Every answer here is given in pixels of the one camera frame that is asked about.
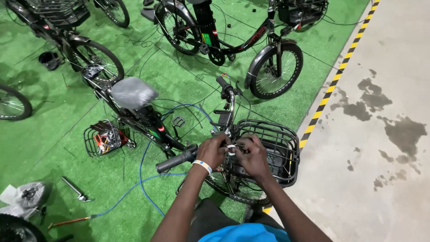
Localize black electric bicycle with wrapped saddle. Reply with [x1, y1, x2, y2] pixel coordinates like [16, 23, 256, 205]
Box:
[82, 64, 300, 206]

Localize black bicycle with rear basket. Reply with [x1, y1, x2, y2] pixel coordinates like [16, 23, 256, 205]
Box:
[5, 0, 130, 84]

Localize yellow black striped floor tape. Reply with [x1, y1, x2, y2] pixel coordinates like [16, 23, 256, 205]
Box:
[262, 0, 381, 214]

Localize black bicycle wheel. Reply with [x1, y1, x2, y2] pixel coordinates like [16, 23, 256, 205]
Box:
[0, 83, 33, 121]

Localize black wire front basket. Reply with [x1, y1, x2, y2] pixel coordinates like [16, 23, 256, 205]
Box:
[232, 119, 300, 189]

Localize person's black trousers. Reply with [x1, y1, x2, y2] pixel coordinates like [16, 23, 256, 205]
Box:
[187, 198, 284, 242]

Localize person's blue shirt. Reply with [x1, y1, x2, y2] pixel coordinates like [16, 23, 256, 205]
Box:
[198, 223, 292, 242]

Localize white wristband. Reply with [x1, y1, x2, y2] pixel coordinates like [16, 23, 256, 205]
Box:
[192, 160, 213, 175]

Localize person's left hand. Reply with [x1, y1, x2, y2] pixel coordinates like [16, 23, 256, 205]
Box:
[196, 133, 232, 171]

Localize black plastic part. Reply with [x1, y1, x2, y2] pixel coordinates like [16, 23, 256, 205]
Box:
[38, 51, 65, 71]

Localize green artificial grass mat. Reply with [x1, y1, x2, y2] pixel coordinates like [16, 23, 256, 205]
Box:
[0, 0, 372, 242]

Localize black electric bicycle with green label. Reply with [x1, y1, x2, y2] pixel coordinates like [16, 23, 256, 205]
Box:
[140, 0, 330, 100]

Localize plastic bag with black parts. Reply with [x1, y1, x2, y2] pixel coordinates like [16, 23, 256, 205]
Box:
[0, 181, 52, 220]

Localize black wire basket of tools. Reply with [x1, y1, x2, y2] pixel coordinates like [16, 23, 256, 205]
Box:
[83, 119, 136, 158]

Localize person's right hand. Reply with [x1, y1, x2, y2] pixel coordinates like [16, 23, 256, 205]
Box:
[232, 135, 271, 184]

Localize silver metal seat post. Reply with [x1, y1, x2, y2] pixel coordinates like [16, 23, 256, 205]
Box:
[61, 176, 93, 203]

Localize blue air hose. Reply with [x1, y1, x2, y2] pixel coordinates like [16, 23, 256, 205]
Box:
[90, 104, 219, 219]

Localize plastic wrapped bicycle saddle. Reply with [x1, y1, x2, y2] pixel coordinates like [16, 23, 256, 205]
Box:
[110, 77, 160, 110]

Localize black bicycle tyre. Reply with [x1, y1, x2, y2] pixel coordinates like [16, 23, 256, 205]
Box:
[0, 213, 47, 242]

